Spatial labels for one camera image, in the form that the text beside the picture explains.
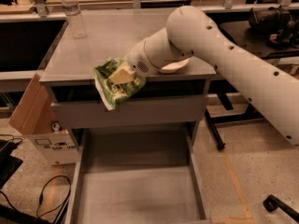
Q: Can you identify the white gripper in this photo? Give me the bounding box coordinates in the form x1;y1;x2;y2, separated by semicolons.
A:
108;40;160;85

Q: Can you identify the green jalapeno chip bag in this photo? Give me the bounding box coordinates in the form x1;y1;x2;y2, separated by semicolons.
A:
93;57;146;111

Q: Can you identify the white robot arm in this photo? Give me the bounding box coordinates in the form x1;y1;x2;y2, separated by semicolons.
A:
109;6;299;145

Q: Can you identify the grey drawer cabinet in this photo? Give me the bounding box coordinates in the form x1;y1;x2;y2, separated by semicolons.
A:
39;7;217;142

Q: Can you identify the open grey middle drawer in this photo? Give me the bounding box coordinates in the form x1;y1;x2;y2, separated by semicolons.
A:
65;129;212;224

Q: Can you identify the white paper bowl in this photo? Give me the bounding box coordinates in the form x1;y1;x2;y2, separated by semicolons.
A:
160;59;189;74

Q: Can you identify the clear plastic water bottle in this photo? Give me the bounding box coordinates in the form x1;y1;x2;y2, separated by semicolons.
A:
61;0;86;38

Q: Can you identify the cardboard box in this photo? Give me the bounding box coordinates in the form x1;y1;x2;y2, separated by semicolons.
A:
8;74;78;165

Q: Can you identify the black side table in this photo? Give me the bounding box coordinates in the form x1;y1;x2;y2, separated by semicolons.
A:
205;21;299;150

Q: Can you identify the black equipment at left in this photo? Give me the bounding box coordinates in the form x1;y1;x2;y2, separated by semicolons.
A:
0;134;22;189

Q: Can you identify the black headset device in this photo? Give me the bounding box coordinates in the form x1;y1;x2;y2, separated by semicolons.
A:
249;7;299;48

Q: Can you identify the black caster wheel base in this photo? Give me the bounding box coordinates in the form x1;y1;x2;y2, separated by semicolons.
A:
263;195;299;223

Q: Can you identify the black cable on floor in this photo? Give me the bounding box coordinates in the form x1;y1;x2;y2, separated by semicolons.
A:
0;175;72;220

